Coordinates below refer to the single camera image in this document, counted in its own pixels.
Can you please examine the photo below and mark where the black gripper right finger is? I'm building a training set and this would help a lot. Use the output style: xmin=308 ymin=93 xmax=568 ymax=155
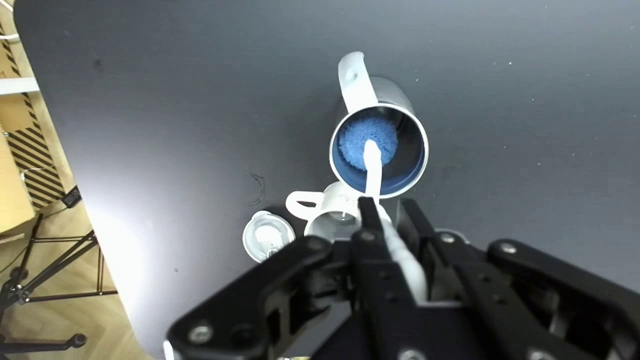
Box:
xmin=398 ymin=199 xmax=640 ymax=360

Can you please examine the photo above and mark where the short black tripod stand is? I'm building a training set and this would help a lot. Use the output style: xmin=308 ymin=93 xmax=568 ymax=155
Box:
xmin=0 ymin=187 xmax=119 ymax=357

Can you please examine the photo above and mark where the clear round lid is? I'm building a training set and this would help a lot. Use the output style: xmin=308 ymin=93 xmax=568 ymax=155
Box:
xmin=240 ymin=208 xmax=297 ymax=267

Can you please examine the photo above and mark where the white bottle brush blue head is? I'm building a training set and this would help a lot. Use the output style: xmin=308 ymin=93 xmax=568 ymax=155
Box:
xmin=336 ymin=110 xmax=430 ymax=307

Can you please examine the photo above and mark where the white office chair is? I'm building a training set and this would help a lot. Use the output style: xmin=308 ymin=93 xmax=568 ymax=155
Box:
xmin=0 ymin=0 xmax=75 ymax=237

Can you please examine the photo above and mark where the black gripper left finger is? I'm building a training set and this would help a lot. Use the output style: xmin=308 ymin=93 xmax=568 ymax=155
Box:
xmin=163 ymin=196 xmax=430 ymax=360

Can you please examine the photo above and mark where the stainless steel flask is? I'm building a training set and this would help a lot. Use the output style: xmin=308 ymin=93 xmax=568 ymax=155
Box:
xmin=328 ymin=51 xmax=431 ymax=203

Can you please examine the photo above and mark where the white ceramic mug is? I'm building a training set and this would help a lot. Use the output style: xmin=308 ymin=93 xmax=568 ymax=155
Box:
xmin=283 ymin=180 xmax=402 ymax=244

